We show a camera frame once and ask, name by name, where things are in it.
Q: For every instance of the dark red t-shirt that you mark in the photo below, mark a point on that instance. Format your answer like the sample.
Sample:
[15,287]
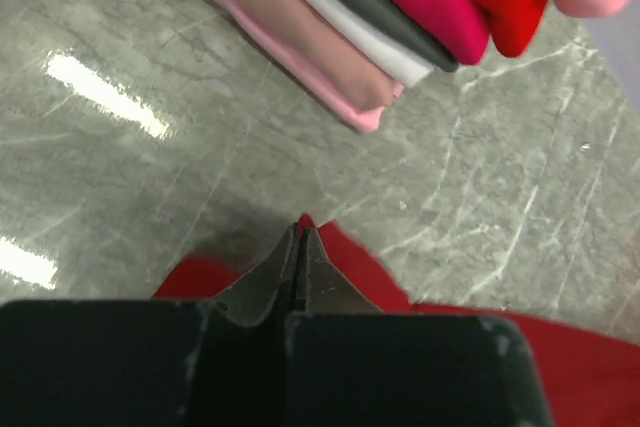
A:
[410,365]

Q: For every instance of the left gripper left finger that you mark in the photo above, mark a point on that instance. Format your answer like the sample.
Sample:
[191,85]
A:
[251,299]

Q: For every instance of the white folded t-shirt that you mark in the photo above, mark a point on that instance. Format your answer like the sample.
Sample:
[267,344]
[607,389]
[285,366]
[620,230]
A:
[389,55]

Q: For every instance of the pink bottom folded t-shirt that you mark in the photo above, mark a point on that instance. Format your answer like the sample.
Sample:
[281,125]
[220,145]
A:
[302,70]

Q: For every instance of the beige folded t-shirt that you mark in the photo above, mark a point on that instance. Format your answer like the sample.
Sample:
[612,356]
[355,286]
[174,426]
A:
[296,23]

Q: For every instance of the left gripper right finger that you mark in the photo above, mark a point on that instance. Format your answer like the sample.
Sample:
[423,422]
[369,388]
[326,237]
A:
[323,289]

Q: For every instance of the dark grey folded t-shirt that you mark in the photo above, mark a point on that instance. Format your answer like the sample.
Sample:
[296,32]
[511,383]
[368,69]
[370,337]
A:
[390,20]

